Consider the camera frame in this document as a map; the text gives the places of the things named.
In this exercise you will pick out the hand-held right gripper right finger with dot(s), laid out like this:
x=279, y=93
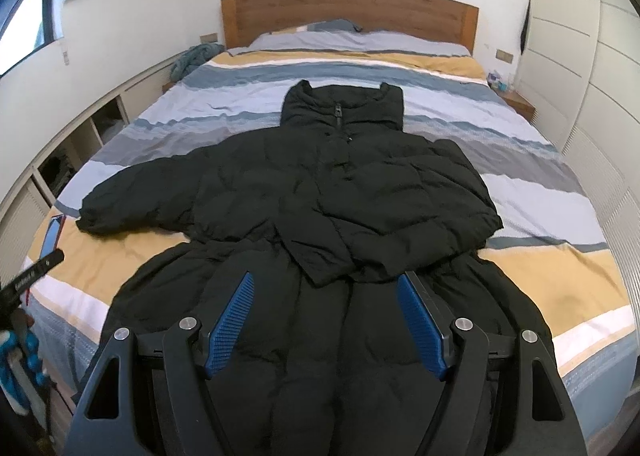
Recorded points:
x=419, y=321

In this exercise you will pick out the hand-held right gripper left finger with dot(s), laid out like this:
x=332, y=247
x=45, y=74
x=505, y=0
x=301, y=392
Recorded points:
x=231, y=321

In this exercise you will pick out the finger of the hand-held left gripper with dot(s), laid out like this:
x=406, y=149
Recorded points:
x=30, y=277
x=52, y=235

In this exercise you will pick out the black puffer jacket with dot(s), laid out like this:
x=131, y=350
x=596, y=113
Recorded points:
x=320, y=196

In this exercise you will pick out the white low shelf unit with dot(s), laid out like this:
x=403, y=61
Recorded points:
x=65, y=146

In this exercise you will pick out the striped duvet bed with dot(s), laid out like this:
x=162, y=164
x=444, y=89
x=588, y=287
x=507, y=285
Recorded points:
x=450, y=136

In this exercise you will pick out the wooden nightstand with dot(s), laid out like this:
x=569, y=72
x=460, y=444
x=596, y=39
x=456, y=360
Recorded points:
x=517, y=104
x=169, y=85

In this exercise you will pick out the window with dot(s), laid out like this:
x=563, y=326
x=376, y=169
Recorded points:
x=25, y=21

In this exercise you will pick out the teal crumpled cloth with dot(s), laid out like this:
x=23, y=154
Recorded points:
x=192, y=59

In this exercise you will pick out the light blue pillow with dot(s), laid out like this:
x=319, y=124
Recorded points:
x=360, y=41

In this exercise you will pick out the white wardrobe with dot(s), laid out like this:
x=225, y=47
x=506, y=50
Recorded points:
x=575, y=66

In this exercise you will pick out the dark blue pillow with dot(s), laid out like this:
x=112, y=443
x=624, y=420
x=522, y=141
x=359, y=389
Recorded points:
x=332, y=25

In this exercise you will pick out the wooden headboard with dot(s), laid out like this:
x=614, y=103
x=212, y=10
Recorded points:
x=350, y=6

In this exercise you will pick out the beige wall switch panel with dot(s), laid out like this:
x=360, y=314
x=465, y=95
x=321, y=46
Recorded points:
x=209, y=38
x=504, y=55

